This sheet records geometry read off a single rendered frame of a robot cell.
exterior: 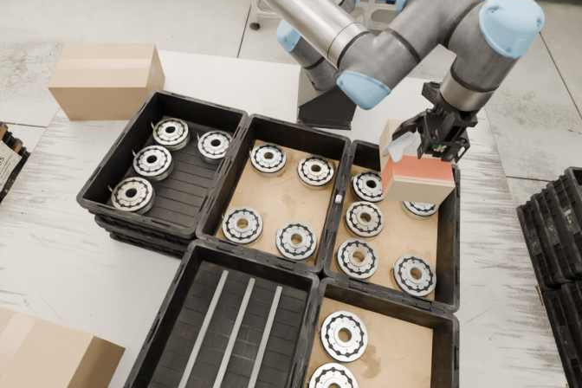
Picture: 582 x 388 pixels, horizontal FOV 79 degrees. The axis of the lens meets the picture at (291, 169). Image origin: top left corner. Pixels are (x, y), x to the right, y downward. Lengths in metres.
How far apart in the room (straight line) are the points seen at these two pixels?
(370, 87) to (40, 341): 0.78
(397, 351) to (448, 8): 0.70
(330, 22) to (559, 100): 2.69
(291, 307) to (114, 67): 0.95
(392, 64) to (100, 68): 1.03
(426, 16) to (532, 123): 2.34
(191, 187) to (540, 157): 2.21
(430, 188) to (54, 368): 0.79
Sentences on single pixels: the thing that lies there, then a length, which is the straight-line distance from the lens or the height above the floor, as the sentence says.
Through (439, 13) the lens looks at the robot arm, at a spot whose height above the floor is 1.42.
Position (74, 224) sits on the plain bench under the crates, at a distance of 1.23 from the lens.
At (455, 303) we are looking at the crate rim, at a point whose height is 0.93.
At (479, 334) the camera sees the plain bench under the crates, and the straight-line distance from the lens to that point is 1.16.
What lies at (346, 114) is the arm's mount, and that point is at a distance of 1.27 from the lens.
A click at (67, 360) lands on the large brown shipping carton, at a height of 0.90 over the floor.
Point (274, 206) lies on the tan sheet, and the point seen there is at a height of 0.83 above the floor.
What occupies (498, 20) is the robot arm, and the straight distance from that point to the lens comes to 0.54.
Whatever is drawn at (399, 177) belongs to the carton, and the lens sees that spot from 0.72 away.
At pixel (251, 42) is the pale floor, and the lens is 2.82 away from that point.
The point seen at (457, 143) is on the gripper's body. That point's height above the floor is 1.24.
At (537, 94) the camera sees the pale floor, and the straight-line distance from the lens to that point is 3.12.
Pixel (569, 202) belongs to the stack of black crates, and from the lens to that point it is 1.78.
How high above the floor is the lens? 1.69
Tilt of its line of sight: 56 degrees down
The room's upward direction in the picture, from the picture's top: 7 degrees clockwise
